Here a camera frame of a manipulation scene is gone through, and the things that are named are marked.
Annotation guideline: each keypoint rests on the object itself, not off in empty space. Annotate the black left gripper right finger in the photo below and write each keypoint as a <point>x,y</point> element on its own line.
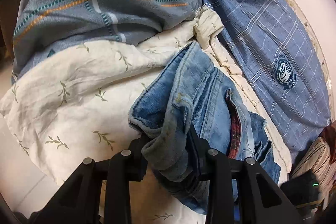
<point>260,199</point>

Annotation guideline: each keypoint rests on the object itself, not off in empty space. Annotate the blue plaid pillow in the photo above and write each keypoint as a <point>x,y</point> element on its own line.
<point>275,53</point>

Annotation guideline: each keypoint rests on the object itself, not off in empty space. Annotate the blue denim jeans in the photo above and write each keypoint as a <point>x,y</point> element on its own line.
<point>191,92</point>

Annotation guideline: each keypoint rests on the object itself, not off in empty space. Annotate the striped beige cloth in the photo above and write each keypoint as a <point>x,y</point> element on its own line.
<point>317,159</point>

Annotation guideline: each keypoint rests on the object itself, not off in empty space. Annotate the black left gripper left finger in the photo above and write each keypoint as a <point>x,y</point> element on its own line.
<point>78,199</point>

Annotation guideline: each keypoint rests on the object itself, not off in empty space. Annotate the cream leaf-print bedsheet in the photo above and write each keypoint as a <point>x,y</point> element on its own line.
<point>75,104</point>

